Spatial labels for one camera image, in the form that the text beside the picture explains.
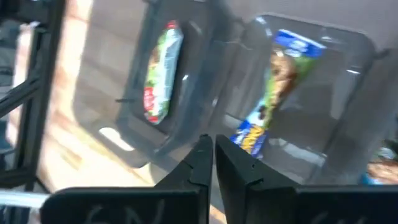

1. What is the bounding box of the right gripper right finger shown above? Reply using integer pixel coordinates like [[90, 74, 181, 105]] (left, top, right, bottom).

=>
[[215, 134, 299, 224]]

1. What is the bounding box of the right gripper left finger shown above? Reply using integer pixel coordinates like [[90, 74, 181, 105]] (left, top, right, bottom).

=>
[[154, 134, 214, 224]]

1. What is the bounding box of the red green granola bar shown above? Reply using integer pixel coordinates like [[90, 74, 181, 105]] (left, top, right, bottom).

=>
[[142, 20, 185, 126]]

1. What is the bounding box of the blue green granola bar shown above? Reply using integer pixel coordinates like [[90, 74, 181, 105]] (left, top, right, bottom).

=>
[[229, 28, 327, 160]]

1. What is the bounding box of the orange blue granola bar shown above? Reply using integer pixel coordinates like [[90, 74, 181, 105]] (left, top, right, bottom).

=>
[[359, 146, 398, 187]]

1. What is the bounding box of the grey translucent plastic bin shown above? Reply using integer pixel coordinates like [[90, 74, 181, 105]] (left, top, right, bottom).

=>
[[73, 0, 237, 170], [211, 12, 386, 187], [323, 46, 398, 187]]

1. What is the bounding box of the black aluminium extrusion frame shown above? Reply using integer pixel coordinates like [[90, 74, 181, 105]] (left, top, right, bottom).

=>
[[0, 0, 68, 191]]

